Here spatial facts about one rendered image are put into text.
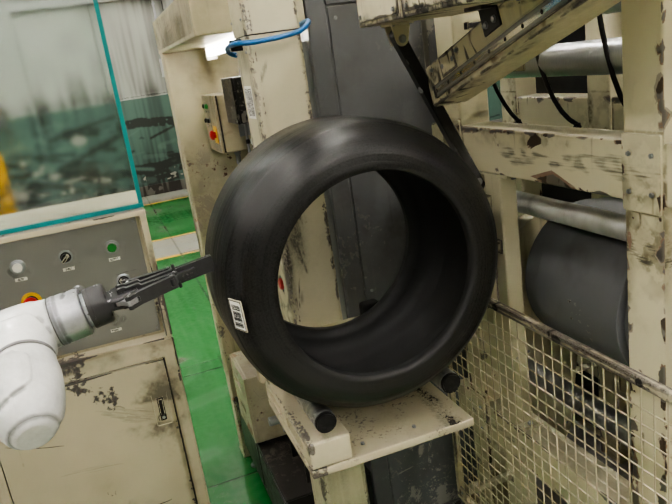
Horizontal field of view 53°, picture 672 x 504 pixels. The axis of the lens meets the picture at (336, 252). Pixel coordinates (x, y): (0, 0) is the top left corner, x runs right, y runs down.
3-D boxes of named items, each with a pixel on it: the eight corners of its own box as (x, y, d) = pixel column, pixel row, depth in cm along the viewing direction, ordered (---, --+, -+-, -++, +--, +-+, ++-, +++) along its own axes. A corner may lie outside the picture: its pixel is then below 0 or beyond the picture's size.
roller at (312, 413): (278, 347, 165) (292, 357, 167) (267, 362, 165) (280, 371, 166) (325, 408, 133) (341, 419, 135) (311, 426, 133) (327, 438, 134)
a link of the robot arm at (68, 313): (46, 292, 124) (79, 280, 125) (66, 335, 127) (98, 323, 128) (44, 306, 115) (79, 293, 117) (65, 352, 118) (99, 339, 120)
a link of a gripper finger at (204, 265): (174, 268, 126) (174, 269, 125) (210, 254, 128) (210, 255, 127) (180, 282, 127) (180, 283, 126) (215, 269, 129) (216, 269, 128)
